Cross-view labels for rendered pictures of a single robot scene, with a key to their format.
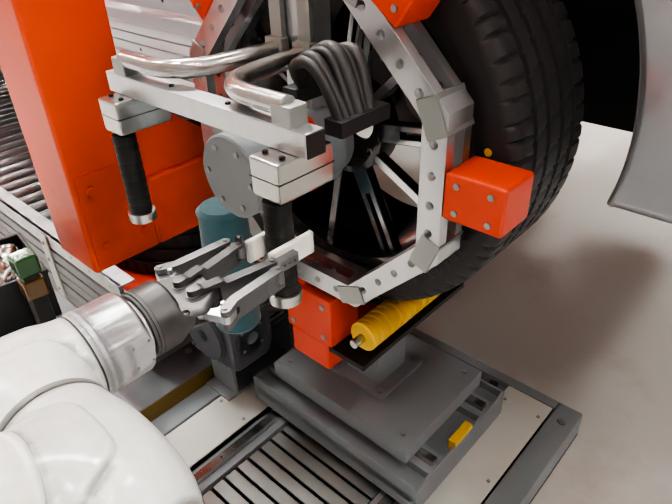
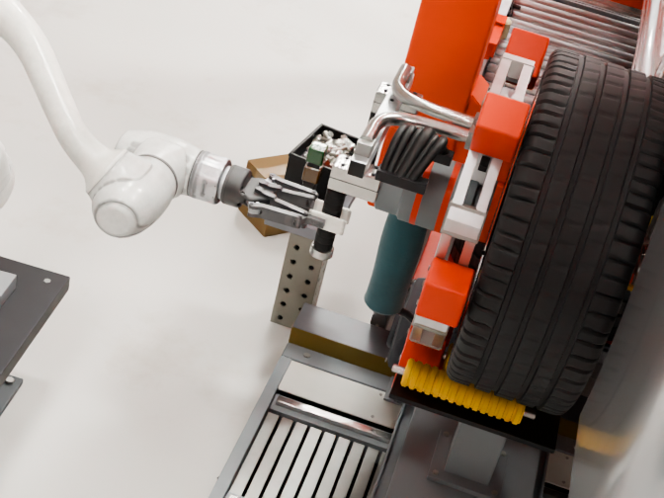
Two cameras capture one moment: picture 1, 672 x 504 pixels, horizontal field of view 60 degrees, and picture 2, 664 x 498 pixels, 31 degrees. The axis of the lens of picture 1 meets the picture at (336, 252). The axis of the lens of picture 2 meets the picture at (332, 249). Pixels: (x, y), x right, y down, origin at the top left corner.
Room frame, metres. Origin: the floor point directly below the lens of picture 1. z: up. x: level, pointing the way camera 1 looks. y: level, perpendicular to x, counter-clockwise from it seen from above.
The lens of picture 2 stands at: (-0.48, -1.46, 1.98)
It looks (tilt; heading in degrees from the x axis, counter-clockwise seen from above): 33 degrees down; 54
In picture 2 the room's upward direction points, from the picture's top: 14 degrees clockwise
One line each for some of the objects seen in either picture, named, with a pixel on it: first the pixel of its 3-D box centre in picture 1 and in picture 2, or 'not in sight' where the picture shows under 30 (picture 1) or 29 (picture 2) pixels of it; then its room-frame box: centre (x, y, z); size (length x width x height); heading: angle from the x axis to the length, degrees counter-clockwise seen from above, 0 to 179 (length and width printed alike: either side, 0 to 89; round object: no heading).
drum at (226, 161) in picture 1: (281, 155); (435, 193); (0.85, 0.08, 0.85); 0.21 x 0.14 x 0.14; 137
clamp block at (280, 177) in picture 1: (292, 166); (357, 177); (0.63, 0.05, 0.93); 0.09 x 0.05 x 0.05; 137
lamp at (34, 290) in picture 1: (32, 285); (312, 172); (0.89, 0.57, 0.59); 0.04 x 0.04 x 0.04; 47
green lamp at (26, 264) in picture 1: (24, 263); (316, 153); (0.89, 0.57, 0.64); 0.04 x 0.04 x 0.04; 47
